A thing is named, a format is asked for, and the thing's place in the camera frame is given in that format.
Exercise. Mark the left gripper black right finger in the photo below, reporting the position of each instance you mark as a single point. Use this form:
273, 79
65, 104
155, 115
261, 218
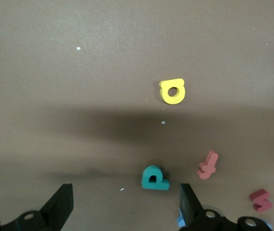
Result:
190, 209

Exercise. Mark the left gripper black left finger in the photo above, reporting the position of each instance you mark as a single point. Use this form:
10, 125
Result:
57, 209

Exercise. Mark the teal foam letter p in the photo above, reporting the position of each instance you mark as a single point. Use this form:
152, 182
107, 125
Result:
151, 184

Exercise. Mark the yellow foam letter a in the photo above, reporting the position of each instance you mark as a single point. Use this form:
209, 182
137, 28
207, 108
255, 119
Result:
167, 96

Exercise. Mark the blue foam letter x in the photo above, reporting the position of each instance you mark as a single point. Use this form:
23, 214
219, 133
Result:
180, 220

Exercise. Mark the pink-red foam letter f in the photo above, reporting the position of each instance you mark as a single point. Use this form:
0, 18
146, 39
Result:
207, 167

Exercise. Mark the dark red foam letter z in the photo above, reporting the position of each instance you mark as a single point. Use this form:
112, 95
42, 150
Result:
261, 201

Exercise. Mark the brown table cover sheet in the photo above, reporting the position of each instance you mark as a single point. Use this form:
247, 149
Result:
55, 72

